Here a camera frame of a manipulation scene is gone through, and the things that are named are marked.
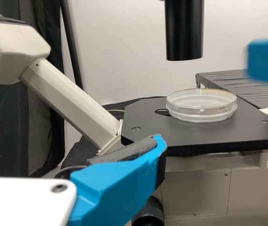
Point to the petri dish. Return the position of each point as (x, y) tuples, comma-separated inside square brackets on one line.
[(202, 106)]

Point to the cream microscope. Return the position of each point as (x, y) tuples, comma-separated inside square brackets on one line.
[(195, 188)]

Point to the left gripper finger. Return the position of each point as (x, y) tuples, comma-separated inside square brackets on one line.
[(115, 183)]

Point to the black platform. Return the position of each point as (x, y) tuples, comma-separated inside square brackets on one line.
[(230, 87)]

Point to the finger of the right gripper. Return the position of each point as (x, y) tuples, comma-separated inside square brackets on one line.
[(265, 61)]

